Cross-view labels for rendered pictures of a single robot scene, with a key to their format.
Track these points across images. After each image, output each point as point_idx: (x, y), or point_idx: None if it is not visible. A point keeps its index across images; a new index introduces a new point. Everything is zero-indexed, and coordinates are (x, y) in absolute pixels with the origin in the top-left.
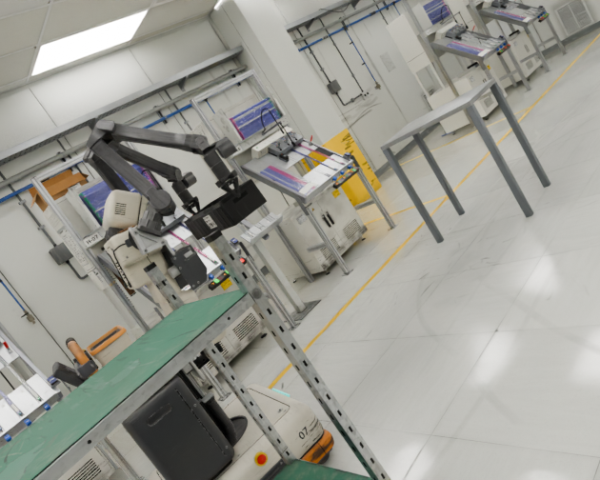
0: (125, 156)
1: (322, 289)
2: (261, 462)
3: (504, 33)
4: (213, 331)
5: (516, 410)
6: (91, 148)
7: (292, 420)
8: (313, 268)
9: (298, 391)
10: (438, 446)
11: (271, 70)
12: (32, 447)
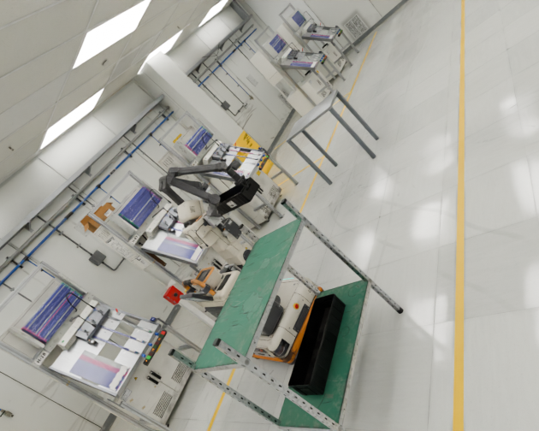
0: None
1: (269, 230)
2: (297, 307)
3: (318, 46)
4: (298, 235)
5: (400, 245)
6: (170, 183)
7: (304, 285)
8: (259, 220)
9: None
10: (373, 271)
11: (187, 105)
12: (248, 296)
